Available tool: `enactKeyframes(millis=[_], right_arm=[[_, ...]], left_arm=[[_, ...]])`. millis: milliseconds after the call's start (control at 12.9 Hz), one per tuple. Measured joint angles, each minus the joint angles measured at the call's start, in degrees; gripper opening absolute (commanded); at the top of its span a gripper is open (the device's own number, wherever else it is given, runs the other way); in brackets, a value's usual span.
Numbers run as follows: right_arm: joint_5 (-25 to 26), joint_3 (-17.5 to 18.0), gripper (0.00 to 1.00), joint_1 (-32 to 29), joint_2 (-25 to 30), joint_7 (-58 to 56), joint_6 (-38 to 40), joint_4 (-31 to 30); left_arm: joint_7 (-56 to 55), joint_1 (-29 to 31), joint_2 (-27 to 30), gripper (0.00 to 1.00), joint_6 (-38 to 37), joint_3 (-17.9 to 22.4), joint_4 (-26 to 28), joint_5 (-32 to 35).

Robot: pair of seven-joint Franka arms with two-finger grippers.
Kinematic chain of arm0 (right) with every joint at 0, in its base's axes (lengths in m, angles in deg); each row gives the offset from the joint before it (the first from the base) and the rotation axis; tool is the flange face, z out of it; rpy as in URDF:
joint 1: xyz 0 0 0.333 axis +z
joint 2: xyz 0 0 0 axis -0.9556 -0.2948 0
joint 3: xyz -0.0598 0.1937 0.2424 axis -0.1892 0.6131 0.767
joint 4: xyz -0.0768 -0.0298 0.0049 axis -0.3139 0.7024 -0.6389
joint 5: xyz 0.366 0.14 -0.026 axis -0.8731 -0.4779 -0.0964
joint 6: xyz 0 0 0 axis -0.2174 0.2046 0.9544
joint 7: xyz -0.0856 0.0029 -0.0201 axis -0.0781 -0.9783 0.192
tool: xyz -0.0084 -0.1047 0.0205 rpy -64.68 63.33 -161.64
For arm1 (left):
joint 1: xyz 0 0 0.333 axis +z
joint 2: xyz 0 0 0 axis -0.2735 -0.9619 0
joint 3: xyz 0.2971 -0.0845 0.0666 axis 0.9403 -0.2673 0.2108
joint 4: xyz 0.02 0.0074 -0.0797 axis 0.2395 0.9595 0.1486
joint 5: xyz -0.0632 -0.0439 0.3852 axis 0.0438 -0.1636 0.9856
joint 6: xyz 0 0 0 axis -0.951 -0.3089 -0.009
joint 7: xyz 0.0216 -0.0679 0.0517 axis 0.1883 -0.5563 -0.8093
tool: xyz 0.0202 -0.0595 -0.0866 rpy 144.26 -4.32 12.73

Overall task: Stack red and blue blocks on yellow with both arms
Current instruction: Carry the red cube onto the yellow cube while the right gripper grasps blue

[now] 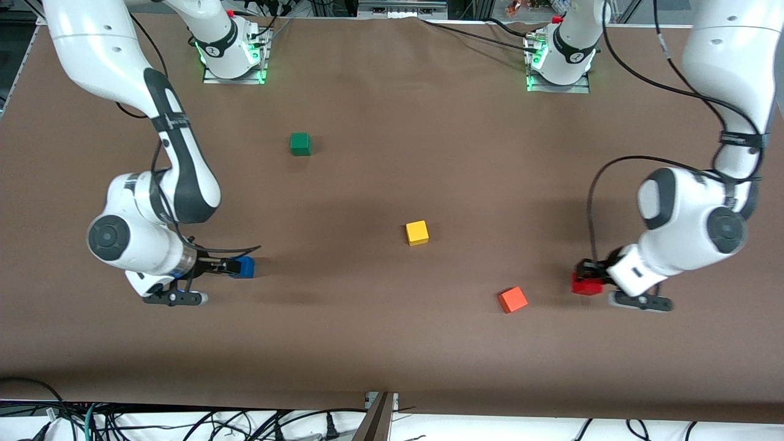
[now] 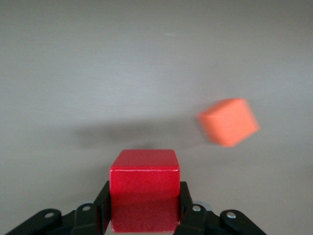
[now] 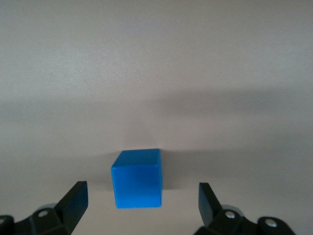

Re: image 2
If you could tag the orange wooden block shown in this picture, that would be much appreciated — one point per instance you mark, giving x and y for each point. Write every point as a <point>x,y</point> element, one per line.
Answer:
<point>228,122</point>

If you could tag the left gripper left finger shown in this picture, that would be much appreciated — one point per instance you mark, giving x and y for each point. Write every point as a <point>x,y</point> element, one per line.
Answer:
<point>83,218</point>

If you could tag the red wooden block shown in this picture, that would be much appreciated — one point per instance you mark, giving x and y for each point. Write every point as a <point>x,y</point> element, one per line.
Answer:
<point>144,186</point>

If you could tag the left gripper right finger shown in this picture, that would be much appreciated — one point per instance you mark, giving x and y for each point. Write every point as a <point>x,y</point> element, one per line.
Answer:
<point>200,220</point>

